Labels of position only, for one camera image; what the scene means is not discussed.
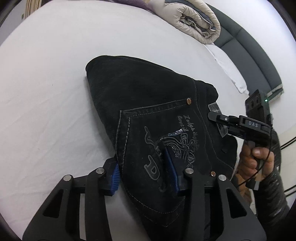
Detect beige left curtain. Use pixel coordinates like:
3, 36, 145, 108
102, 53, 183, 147
25, 0, 42, 18

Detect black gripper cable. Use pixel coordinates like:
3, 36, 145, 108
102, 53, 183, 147
235, 124, 296, 197

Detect right forearm black jacket sleeve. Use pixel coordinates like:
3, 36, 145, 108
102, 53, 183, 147
252, 130, 290, 229

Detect black jeans pants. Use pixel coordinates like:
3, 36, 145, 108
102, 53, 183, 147
86, 56, 237, 227

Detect rolled beige grey duvet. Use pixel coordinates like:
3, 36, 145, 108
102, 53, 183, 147
147, 0, 221, 44

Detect white bed mattress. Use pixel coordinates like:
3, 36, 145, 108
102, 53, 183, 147
1, 1, 247, 237

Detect white bed pillow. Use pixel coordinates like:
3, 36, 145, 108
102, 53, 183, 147
204, 44, 249, 94

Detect dark grey upholstered headboard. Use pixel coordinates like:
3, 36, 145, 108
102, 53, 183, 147
207, 1, 284, 102

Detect person's right hand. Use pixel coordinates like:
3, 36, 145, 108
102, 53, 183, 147
235, 144, 280, 209

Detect purple pillow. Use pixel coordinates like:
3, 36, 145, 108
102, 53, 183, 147
132, 0, 152, 11

